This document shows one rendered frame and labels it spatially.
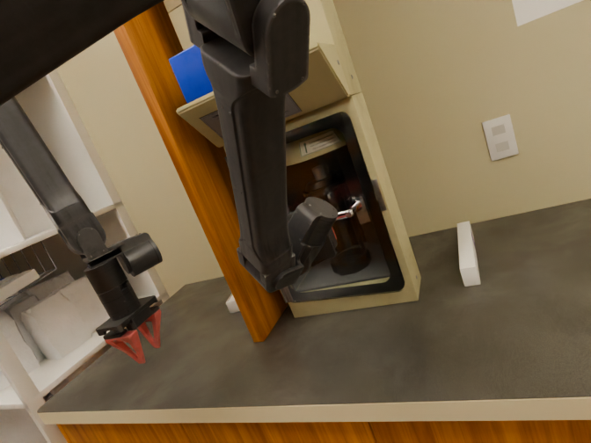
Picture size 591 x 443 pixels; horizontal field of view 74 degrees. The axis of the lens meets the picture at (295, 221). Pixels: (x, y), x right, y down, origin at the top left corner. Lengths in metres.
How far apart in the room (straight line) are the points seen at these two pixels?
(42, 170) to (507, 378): 0.81
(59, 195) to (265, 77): 0.54
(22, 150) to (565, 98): 1.22
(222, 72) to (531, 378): 0.59
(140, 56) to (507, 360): 0.88
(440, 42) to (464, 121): 0.23
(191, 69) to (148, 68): 0.13
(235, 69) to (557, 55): 1.02
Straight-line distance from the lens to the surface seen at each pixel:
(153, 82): 0.92
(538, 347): 0.76
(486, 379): 0.71
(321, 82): 0.76
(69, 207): 0.76
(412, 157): 1.25
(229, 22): 0.30
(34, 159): 0.78
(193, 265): 1.71
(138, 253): 0.78
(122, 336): 0.79
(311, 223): 0.57
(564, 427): 0.75
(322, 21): 0.83
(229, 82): 0.33
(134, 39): 0.94
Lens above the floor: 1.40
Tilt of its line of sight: 13 degrees down
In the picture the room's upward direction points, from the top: 21 degrees counter-clockwise
